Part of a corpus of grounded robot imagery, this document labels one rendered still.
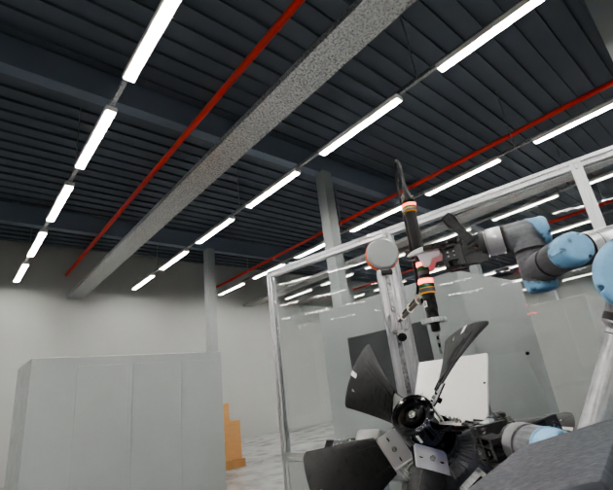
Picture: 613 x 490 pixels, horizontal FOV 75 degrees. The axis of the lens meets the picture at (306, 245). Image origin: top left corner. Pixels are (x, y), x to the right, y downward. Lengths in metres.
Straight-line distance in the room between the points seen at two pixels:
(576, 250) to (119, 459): 5.91
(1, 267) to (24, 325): 1.64
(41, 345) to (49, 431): 6.99
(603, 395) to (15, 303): 12.80
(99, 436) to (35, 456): 0.68
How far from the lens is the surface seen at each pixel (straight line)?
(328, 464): 1.27
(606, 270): 0.72
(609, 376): 0.88
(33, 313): 13.05
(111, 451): 6.28
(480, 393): 1.51
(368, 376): 1.39
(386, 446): 1.24
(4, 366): 12.79
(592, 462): 0.33
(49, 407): 6.11
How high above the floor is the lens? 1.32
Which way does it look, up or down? 20 degrees up
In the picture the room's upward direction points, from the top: 7 degrees counter-clockwise
